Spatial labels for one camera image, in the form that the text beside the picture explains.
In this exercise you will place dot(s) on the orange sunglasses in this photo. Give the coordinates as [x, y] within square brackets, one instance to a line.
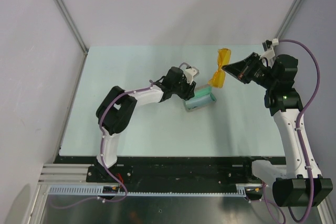
[218, 78]

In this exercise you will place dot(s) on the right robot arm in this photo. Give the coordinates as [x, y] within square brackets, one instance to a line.
[301, 183]

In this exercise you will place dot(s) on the left aluminium frame post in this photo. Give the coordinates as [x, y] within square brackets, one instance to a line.
[71, 25]

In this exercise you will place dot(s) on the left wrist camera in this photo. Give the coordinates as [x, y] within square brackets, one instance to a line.
[190, 74]

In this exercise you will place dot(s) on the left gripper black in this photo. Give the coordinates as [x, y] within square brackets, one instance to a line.
[189, 92]

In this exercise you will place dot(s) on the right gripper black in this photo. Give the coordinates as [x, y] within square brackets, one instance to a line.
[242, 69]

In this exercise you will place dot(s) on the grey slotted cable duct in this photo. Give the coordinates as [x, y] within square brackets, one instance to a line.
[239, 190]

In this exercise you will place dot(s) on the blue cleaning cloth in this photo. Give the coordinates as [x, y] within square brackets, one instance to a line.
[198, 102]

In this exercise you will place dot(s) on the grey glasses case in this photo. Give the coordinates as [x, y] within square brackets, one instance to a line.
[200, 91]

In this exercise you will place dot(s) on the right aluminium frame post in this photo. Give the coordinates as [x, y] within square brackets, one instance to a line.
[289, 17]

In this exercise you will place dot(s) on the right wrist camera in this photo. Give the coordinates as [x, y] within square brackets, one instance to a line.
[268, 46]

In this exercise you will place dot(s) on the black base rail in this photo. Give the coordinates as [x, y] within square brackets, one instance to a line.
[176, 174]

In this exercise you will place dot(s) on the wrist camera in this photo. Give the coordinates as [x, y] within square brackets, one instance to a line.
[268, 46]
[190, 74]

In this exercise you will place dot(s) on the aluminium frame post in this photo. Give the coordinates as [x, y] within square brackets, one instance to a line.
[289, 17]
[71, 25]

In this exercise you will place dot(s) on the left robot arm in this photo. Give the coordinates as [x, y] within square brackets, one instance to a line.
[116, 110]

